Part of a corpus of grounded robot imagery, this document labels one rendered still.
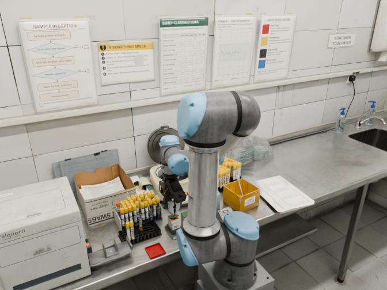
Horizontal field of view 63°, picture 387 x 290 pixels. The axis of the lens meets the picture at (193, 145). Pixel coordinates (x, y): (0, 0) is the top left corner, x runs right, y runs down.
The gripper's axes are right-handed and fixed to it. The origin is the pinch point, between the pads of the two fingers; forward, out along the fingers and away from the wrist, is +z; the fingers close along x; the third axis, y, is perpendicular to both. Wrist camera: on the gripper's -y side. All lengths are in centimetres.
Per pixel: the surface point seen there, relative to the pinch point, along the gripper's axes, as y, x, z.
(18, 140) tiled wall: 57, 53, -25
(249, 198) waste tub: -2.8, -39.4, 3.4
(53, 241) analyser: -6.6, 48.2, -10.2
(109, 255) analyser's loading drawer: -5.1, 30.4, 5.1
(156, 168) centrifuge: 40.6, -8.9, -1.1
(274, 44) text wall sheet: 54, -99, -60
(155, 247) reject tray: -4.4, 11.4, 10.0
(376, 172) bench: -10, -131, 10
